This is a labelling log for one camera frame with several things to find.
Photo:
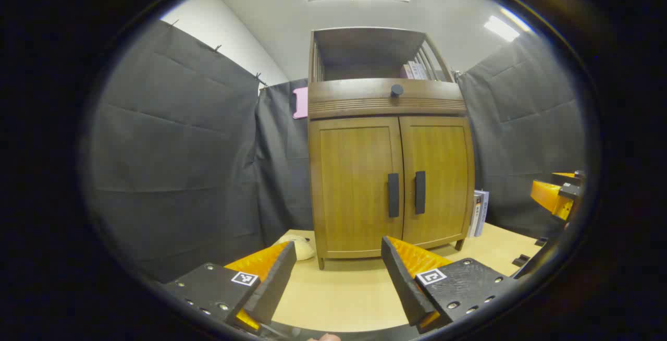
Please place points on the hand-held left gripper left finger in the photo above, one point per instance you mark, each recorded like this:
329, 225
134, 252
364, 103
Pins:
273, 283

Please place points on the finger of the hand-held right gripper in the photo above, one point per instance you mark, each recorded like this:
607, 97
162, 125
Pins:
546, 192

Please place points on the small black block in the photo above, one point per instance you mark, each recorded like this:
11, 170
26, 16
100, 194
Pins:
541, 241
521, 260

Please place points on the wooden cabinet drawer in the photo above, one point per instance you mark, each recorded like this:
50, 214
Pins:
354, 96

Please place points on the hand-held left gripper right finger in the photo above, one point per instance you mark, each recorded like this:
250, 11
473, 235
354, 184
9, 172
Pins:
401, 283

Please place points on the wooden double-door shoe cabinet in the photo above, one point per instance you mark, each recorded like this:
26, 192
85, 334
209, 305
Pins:
365, 49

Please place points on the wooden cabinet door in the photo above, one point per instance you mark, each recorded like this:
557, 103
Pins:
443, 184
354, 184

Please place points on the pink book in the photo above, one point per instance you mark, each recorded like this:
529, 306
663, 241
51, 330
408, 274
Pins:
405, 72

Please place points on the cream plush toy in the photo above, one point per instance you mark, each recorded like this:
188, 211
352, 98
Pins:
305, 250

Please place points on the small ceiling light panel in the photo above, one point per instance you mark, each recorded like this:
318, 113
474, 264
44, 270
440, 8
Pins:
501, 28

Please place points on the black round drawer knob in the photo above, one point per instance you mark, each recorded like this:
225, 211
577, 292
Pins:
397, 90

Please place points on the black backdrop cloth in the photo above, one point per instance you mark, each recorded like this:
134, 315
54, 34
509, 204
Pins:
172, 148

